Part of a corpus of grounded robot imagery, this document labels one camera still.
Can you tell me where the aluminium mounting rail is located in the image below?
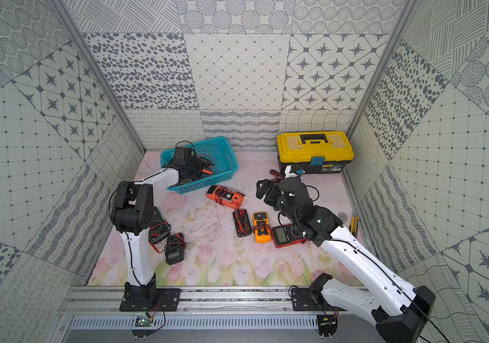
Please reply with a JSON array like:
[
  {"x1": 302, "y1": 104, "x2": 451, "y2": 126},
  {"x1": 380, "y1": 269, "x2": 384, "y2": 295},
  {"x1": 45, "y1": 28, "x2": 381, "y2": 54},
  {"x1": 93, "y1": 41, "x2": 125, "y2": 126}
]
[{"x1": 55, "y1": 284, "x2": 412, "y2": 340}]

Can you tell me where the small black multimeter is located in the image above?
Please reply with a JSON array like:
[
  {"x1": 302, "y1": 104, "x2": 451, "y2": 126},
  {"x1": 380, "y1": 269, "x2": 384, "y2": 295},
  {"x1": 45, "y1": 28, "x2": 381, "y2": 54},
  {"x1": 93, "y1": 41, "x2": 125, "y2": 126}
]
[{"x1": 165, "y1": 233, "x2": 187, "y2": 265}]

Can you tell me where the adjustable wrench orange handle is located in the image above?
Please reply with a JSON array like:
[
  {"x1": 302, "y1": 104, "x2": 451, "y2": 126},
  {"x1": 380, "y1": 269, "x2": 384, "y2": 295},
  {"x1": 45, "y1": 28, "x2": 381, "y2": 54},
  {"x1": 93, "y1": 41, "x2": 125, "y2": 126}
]
[{"x1": 337, "y1": 212, "x2": 348, "y2": 224}]

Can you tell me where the teal plastic basket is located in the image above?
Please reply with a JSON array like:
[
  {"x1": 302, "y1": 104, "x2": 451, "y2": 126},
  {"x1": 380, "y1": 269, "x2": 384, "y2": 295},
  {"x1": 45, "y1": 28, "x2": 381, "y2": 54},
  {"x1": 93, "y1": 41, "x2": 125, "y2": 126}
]
[{"x1": 160, "y1": 137, "x2": 239, "y2": 194}]

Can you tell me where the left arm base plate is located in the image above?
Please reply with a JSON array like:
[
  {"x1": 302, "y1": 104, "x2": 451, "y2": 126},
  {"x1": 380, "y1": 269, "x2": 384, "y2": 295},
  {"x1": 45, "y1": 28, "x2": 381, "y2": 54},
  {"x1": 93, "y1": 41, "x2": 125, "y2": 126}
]
[{"x1": 119, "y1": 285, "x2": 182, "y2": 312}]

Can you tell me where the black multimeter with red leads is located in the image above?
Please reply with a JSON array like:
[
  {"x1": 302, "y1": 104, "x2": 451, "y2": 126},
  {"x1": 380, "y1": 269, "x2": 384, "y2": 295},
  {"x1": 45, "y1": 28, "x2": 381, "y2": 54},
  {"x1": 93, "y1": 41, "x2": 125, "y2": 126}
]
[{"x1": 233, "y1": 209, "x2": 252, "y2": 238}]

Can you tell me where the red flat multimeter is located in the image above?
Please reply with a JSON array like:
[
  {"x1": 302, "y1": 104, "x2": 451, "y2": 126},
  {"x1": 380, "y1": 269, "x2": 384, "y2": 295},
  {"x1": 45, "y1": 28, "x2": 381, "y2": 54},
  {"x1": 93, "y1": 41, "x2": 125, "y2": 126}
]
[{"x1": 271, "y1": 224, "x2": 306, "y2": 249}]

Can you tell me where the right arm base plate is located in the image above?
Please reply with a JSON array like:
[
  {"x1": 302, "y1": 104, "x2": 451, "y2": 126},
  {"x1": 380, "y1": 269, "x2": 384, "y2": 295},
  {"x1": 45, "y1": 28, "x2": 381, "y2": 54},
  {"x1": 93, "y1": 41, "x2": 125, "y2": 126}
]
[{"x1": 287, "y1": 286, "x2": 326, "y2": 312}]

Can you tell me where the green multimeter left side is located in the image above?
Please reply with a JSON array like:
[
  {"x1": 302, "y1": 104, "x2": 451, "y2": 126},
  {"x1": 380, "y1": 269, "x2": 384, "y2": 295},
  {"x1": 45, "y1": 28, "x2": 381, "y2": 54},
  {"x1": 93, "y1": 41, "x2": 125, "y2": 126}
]
[{"x1": 148, "y1": 207, "x2": 171, "y2": 253}]

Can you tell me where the orange black multimeter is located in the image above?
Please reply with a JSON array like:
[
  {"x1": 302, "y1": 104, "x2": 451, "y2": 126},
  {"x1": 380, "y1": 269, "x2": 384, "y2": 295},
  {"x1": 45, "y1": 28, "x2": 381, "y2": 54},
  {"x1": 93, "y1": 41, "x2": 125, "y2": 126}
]
[{"x1": 201, "y1": 165, "x2": 213, "y2": 176}]

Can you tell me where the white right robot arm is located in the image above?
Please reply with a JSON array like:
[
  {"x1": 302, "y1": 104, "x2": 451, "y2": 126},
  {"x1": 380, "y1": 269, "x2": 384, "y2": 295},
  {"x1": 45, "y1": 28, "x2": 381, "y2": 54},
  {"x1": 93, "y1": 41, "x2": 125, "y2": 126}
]
[{"x1": 256, "y1": 177, "x2": 436, "y2": 342}]

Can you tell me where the dark green multimeter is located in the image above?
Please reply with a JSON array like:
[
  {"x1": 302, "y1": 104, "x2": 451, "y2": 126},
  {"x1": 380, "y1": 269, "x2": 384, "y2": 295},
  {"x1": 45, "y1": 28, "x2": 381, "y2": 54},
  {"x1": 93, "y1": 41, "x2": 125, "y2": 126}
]
[{"x1": 270, "y1": 169, "x2": 285, "y2": 183}]

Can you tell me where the yellow black toolbox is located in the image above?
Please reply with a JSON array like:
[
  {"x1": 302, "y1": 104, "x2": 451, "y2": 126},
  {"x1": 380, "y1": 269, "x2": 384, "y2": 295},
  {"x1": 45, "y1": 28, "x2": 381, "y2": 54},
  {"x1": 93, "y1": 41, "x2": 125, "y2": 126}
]
[{"x1": 277, "y1": 131, "x2": 354, "y2": 174}]

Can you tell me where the orange multimeter with leads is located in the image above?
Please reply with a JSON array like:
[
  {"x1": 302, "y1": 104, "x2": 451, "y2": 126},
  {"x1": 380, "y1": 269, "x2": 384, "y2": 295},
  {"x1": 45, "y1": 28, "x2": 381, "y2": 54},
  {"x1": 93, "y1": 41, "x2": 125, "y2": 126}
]
[{"x1": 206, "y1": 185, "x2": 245, "y2": 210}]

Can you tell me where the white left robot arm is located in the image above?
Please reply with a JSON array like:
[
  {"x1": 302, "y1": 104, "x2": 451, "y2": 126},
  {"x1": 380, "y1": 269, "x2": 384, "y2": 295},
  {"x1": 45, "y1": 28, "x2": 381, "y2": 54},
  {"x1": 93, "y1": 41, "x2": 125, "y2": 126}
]
[{"x1": 109, "y1": 147, "x2": 215, "y2": 299}]

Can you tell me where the yellow multimeter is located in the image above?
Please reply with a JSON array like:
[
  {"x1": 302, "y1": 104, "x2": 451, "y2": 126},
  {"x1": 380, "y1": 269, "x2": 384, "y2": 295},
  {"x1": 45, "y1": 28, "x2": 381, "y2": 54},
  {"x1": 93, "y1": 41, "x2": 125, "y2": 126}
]
[{"x1": 252, "y1": 212, "x2": 272, "y2": 244}]

